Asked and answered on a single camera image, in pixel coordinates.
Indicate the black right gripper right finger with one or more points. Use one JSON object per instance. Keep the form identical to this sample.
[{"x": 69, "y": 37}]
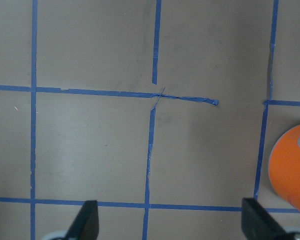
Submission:
[{"x": 258, "y": 224}]

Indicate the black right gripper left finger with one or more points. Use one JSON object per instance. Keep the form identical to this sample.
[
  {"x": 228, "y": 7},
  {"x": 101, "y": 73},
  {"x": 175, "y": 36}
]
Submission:
[{"x": 86, "y": 224}]

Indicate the orange cylindrical can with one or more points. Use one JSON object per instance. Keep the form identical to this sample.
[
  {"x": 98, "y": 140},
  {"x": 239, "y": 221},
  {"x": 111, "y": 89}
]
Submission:
[{"x": 284, "y": 167}]

